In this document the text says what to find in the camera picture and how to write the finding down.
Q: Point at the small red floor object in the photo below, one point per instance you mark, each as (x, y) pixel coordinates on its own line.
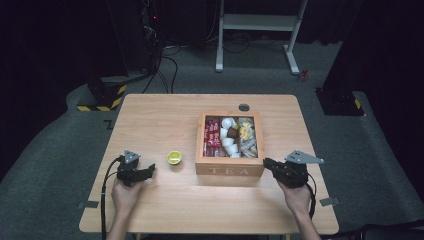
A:
(303, 75)

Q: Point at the row of red packets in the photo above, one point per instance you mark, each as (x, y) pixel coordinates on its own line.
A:
(212, 138)

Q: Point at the person's left hand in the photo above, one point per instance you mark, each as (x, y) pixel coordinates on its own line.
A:
(124, 198)

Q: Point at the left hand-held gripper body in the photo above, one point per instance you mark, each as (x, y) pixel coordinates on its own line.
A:
(127, 171)

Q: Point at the pile of clear yellow sachets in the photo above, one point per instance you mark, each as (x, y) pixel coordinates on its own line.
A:
(248, 140)

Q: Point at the grey tape piece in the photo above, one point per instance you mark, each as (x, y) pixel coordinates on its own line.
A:
(88, 204)
(329, 201)

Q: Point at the person's right hand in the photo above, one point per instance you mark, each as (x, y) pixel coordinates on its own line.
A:
(298, 200)

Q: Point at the black yellow striped stand base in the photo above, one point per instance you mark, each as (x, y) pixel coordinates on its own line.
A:
(105, 95)

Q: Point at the white metal stand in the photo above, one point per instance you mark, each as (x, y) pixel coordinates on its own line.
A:
(256, 22)

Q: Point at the wooden tea box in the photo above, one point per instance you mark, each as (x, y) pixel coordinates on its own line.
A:
(230, 168)

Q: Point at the yellow-lid capsule cup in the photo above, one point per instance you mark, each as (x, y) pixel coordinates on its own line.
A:
(174, 157)

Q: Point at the brown capsule cup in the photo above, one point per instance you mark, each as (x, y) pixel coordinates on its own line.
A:
(233, 133)

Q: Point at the dark equipment rack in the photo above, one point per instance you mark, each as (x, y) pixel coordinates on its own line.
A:
(151, 30)

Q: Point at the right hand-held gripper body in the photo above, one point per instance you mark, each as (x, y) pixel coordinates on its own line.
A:
(295, 175)

